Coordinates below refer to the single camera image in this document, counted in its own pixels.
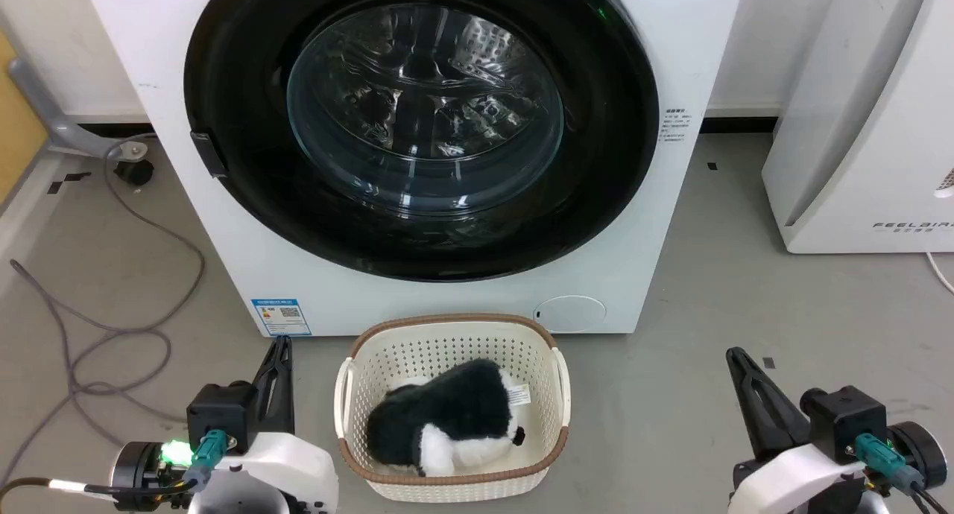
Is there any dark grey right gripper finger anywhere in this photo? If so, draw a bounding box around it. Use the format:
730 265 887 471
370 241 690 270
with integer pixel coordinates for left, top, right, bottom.
733 346 813 455
725 347 783 461

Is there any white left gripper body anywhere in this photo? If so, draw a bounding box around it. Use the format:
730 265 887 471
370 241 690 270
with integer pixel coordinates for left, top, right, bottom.
186 431 340 514

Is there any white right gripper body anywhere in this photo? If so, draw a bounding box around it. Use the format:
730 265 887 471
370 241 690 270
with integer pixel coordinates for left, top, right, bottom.
727 442 889 514

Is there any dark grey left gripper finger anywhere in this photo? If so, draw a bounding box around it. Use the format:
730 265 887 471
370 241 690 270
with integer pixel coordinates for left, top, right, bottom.
250 336 284 434
273 336 297 434

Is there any white front-load washing machine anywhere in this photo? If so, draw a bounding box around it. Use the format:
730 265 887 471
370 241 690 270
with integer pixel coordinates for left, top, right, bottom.
80 0 748 338

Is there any black round glass washer door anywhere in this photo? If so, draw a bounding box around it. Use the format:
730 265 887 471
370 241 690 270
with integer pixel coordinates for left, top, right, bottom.
183 0 660 283

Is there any blue energy label sticker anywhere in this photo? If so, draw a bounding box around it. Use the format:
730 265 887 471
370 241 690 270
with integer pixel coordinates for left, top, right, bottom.
251 299 312 337

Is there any black and white plush toy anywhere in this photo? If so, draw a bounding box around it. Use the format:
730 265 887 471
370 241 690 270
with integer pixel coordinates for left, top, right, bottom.
365 358 531 477

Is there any cream perforated laundry basket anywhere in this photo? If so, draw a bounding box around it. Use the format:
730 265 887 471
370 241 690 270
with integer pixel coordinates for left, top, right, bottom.
334 314 572 504

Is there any round white filter cover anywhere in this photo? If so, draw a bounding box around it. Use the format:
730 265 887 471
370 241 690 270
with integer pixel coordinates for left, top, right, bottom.
534 296 607 334

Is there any black caster wheel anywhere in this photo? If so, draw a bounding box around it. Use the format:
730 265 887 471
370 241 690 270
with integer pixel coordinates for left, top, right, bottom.
113 142 155 187

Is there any white air purifier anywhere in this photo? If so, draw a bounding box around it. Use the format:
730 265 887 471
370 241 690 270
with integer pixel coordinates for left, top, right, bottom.
761 0 954 255

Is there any small printed text sticker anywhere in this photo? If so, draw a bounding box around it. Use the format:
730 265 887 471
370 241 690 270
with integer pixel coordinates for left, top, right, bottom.
660 108 694 144

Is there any yellow wooden board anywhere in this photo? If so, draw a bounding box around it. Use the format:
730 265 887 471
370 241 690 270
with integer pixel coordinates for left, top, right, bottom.
0 30 50 206

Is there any left arm teal plug cable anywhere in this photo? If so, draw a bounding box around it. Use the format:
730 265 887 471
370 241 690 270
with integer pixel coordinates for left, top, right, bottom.
0 428 229 506

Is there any arm teal plug cable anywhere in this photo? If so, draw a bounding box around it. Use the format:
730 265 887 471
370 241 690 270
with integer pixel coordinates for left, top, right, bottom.
846 434 954 514
0 428 229 506

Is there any right arm teal plug cable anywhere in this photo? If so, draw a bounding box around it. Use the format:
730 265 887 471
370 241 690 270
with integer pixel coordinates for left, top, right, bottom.
846 434 954 514

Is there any white power cord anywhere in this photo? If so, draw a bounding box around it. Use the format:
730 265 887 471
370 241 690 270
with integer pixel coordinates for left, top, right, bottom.
926 251 954 295

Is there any grey floor cable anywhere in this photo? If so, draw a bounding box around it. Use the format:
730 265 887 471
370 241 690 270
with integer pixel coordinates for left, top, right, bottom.
0 133 206 483

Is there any grey metal frame leg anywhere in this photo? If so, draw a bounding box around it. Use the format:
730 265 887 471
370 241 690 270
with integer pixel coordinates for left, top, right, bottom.
7 57 154 159

